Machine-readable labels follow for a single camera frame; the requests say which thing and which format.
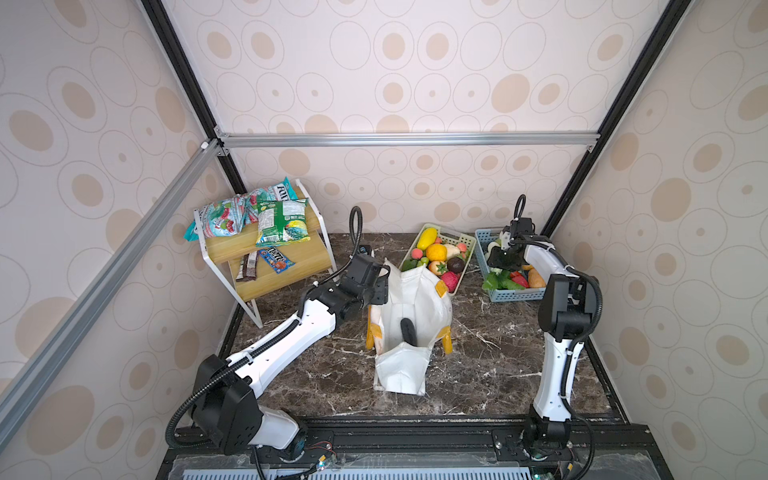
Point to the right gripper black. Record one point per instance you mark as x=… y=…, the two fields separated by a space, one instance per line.
x=497 y=259

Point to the green snack bag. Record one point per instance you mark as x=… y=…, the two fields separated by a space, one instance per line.
x=282 y=223

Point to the dark brown avocado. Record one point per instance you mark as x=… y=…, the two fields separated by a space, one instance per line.
x=456 y=265

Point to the green fruit basket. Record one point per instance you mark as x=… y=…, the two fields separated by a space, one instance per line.
x=457 y=243

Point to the white grocery bag yellow handles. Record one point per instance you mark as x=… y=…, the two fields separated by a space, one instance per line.
x=418 y=295

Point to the horizontal aluminium rail back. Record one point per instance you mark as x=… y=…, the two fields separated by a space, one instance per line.
x=229 y=141

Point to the brown potato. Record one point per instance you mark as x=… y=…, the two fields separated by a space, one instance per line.
x=535 y=279

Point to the blue candy packet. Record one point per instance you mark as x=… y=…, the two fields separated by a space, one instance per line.
x=276 y=259

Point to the pink dragon fruit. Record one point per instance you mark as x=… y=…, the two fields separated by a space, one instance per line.
x=451 y=281

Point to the yellow lemon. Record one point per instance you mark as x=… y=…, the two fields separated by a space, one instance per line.
x=427 y=238

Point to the brown chocolate bar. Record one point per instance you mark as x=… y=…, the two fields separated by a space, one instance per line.
x=247 y=270

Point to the green leafy vegetable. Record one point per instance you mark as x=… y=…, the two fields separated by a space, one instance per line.
x=500 y=281

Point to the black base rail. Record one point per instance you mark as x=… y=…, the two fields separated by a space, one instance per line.
x=431 y=448

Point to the diagonal aluminium rail left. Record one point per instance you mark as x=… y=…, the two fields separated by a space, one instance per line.
x=40 y=371

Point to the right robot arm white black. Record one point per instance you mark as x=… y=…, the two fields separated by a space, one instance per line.
x=569 y=311

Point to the red pepper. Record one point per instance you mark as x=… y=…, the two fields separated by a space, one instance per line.
x=519 y=279

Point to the teal snack bag rear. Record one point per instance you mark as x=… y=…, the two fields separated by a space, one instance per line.
x=279 y=192

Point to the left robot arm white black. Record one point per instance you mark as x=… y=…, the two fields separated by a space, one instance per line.
x=223 y=410

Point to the blue vegetable basket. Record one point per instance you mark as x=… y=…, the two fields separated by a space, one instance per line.
x=483 y=238

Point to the teal red snack bag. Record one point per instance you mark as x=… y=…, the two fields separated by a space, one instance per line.
x=223 y=218

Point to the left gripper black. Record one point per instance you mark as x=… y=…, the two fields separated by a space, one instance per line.
x=380 y=286

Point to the orange in green basket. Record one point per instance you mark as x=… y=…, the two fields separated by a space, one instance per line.
x=436 y=252

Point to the wooden two-tier shelf white frame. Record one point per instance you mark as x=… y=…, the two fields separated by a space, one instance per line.
x=223 y=254

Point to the black eggplant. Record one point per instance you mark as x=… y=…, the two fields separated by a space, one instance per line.
x=408 y=332

